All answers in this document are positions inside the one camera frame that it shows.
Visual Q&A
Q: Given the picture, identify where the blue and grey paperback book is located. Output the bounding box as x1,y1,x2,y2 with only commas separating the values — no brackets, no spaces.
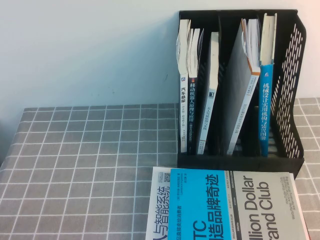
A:
166,167,307,240

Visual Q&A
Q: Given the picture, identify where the grey cover orange band book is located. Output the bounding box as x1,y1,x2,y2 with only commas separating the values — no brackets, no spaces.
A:
226,17,262,155

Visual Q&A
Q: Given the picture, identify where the white magazine with man portrait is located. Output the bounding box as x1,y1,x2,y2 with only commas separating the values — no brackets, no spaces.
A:
144,166,311,240

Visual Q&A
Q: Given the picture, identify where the white spine thin book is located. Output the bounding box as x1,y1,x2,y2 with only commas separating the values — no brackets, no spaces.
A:
176,19,192,154

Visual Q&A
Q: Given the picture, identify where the white spine leaning book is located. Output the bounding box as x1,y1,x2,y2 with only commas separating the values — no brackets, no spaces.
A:
196,31,221,155

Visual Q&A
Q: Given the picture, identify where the grey checked tablecloth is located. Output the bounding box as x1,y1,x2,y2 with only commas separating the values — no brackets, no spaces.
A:
0,97,320,240

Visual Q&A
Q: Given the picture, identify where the blue spine thick book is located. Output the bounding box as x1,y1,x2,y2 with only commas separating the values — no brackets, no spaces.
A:
258,12,278,158

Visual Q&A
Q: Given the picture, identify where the black plastic book stand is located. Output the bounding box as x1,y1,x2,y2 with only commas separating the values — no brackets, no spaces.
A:
176,9,307,180

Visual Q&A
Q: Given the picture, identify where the black spine book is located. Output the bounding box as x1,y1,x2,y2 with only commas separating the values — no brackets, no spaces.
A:
187,27,205,155

